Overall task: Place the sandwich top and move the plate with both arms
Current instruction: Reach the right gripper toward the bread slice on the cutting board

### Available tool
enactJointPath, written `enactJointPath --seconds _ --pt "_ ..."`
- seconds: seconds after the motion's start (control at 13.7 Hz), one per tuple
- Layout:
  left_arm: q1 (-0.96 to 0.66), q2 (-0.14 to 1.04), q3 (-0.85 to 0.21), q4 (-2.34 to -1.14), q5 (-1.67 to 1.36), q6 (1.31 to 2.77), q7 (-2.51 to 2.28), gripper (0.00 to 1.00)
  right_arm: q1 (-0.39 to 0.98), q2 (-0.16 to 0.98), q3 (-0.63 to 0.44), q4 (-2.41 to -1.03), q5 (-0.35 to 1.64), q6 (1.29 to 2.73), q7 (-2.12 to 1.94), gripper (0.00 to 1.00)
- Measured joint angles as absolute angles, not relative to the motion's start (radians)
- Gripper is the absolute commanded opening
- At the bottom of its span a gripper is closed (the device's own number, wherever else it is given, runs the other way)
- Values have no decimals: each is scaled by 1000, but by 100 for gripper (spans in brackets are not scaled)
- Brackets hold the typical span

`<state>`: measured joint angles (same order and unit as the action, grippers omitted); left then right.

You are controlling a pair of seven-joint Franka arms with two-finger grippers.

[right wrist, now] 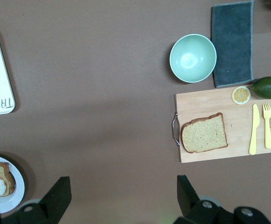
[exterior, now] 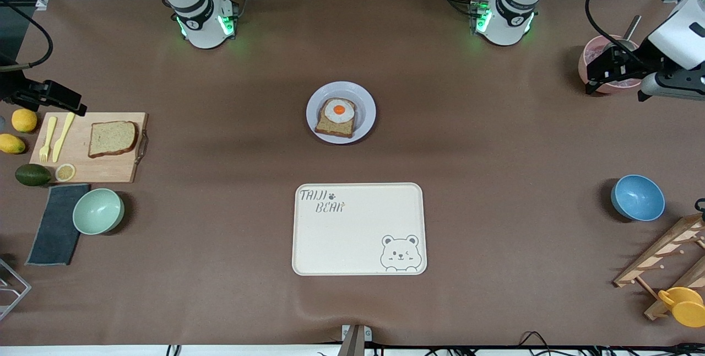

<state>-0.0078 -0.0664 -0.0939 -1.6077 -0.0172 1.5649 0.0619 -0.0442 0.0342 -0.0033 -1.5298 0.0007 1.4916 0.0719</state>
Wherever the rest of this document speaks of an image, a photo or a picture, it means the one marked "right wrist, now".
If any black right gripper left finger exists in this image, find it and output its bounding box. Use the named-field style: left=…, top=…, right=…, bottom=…
left=0, top=176, right=71, bottom=224

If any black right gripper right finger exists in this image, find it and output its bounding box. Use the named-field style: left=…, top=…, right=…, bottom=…
left=174, top=175, right=235, bottom=224

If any white round plate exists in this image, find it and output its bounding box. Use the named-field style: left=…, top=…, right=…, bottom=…
left=0, top=154, right=25, bottom=214

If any plain brown bread slice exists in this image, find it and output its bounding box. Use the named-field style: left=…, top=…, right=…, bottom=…
left=181, top=112, right=229, bottom=154

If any bread slice under egg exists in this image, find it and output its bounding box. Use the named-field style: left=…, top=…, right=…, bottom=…
left=0, top=161, right=16, bottom=197

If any wooden cutting board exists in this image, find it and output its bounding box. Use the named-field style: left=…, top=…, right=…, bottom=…
left=172, top=90, right=271, bottom=163

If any yellow plastic knife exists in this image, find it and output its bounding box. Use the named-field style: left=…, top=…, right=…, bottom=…
left=249, top=104, right=261, bottom=155

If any yellow plastic fork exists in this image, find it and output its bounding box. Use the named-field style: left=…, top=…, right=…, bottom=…
left=262, top=102, right=271, bottom=149

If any brown table mat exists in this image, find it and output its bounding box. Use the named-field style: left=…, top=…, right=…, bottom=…
left=0, top=0, right=271, bottom=224

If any lemon slice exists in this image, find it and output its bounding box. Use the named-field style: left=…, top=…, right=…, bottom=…
left=231, top=85, right=251, bottom=105

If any green avocado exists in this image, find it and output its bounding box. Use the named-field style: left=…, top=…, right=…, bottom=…
left=251, top=76, right=271, bottom=99

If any pale green bowl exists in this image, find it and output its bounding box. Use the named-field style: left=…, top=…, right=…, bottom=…
left=169, top=34, right=217, bottom=83

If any dark grey cloth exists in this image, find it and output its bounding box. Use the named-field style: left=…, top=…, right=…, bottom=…
left=211, top=0, right=255, bottom=88

